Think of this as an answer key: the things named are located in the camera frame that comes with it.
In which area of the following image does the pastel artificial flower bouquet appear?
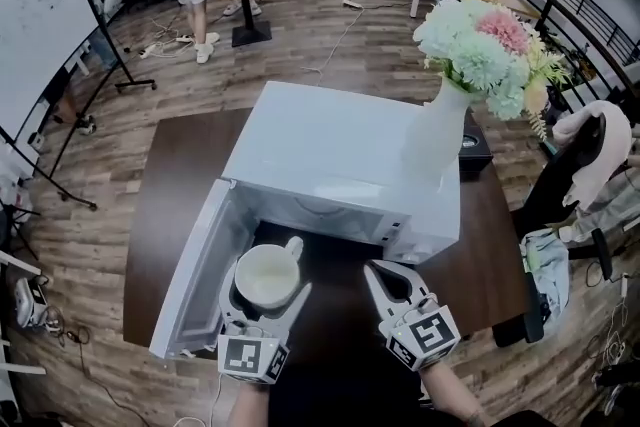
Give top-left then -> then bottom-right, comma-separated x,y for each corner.
412,0 -> 571,141

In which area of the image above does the person's black clothing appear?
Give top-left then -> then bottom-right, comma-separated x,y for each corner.
267,349 -> 431,427

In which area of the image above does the black tissue box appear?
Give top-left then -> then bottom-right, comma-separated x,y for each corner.
457,109 -> 495,174

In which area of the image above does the light blue clothes pile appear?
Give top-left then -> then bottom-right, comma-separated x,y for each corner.
519,227 -> 571,316

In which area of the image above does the tangle of charger cables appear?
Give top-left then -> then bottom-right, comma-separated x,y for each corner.
587,272 -> 632,384

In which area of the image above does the white vase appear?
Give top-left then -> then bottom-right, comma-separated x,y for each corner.
402,77 -> 474,181

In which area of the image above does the person's right forearm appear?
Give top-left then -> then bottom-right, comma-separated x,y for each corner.
418,359 -> 489,427

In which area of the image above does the white cable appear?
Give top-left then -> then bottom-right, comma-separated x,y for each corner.
172,372 -> 225,427
299,6 -> 366,75

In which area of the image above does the whiteboard on black stand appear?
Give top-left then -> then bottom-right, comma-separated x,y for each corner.
0,0 -> 157,211

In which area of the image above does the white ceramic mug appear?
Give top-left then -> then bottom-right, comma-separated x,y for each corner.
233,235 -> 305,309

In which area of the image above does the black office chair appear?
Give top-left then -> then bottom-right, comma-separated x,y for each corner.
492,112 -> 614,349

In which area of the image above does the person's left forearm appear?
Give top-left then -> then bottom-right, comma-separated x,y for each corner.
227,379 -> 271,427

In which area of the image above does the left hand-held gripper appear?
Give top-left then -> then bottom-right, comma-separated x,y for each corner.
217,263 -> 314,385

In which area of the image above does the pink cloth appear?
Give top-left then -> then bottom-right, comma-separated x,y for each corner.
551,99 -> 634,211

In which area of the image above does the dark wooden table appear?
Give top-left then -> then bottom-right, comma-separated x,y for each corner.
123,107 -> 530,351

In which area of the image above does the grey spare gripper device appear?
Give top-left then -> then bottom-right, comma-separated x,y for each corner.
13,275 -> 54,330

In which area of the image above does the white microwave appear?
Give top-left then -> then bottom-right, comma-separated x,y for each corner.
149,80 -> 461,361

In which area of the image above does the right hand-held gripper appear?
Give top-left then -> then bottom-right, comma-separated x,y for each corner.
363,260 -> 462,373

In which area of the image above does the black folding chair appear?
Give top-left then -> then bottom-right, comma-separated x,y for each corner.
0,199 -> 41,261

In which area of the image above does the black metal railing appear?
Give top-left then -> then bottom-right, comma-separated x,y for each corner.
492,0 -> 640,91

